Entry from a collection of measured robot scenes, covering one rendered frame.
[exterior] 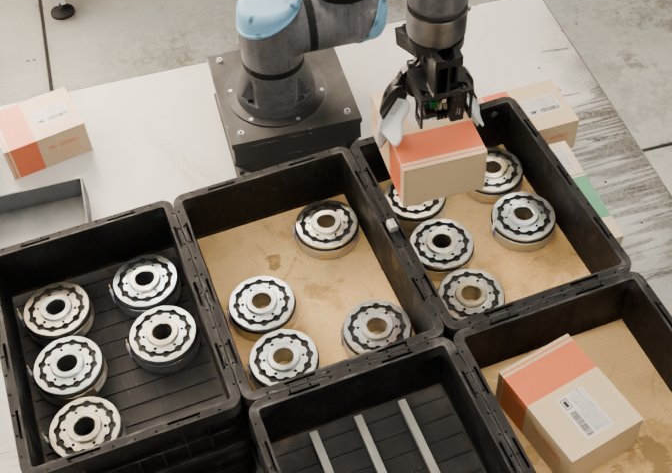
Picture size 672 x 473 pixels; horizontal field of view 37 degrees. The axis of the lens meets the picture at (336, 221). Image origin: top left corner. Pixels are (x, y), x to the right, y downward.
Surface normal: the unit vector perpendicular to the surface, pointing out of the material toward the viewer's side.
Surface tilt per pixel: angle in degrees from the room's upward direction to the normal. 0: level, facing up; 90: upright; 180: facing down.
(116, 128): 0
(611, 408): 0
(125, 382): 0
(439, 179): 90
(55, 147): 90
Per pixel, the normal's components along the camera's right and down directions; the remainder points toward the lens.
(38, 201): 0.26, 0.73
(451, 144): -0.04, -0.64
